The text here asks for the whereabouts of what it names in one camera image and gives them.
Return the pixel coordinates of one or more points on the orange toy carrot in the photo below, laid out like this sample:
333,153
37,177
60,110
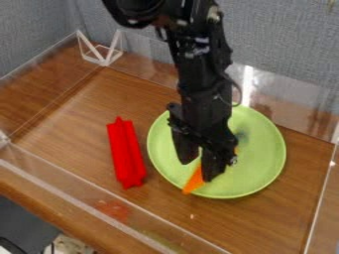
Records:
196,180

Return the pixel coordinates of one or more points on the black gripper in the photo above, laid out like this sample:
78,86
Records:
199,126

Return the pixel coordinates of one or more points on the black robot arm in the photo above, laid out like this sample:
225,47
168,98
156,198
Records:
189,25

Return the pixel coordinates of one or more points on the clear acrylic enclosure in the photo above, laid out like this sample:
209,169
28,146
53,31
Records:
58,99

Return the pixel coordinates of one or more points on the green round plate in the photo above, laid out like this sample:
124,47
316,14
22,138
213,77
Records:
260,152

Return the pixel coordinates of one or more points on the clear acrylic corner bracket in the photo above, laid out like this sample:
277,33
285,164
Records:
96,53

